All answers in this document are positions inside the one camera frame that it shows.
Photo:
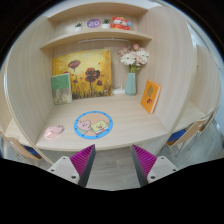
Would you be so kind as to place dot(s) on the wooden wall shelf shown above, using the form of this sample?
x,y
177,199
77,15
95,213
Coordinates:
x,y
96,36

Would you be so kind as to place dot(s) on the round purple sign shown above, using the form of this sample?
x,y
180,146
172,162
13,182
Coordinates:
x,y
93,23

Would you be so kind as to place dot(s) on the red plush toy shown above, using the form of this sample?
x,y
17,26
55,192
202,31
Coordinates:
x,y
120,23

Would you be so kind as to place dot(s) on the pink computer mouse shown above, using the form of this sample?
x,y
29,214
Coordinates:
x,y
53,132

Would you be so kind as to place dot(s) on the white light bar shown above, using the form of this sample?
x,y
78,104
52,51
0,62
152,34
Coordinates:
x,y
103,40

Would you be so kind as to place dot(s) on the yellow poppy flower painting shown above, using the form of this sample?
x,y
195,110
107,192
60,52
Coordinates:
x,y
90,73

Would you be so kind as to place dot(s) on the small potted green plant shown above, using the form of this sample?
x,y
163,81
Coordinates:
x,y
78,27
105,24

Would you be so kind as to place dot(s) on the pale teal faceted vase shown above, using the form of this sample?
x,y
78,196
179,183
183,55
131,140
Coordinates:
x,y
130,85

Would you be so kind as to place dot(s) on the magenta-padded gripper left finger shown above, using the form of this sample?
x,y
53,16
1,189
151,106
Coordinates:
x,y
65,166

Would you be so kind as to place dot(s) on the orange book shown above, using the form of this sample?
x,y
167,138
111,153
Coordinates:
x,y
150,96

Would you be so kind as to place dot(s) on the round blue-rimmed cartoon mouse pad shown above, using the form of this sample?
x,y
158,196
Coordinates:
x,y
93,125

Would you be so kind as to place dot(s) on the wooden chair with blue seat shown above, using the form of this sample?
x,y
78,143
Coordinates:
x,y
210,120
186,133
20,149

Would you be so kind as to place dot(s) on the white power adapter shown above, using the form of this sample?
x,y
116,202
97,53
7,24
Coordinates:
x,y
118,90

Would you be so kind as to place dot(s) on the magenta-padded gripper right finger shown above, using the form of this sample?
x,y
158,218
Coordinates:
x,y
160,166

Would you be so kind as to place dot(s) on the pink and white flower bouquet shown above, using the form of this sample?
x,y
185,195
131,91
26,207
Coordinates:
x,y
135,57

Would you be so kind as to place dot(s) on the green and beige book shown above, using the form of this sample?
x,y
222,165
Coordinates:
x,y
61,88

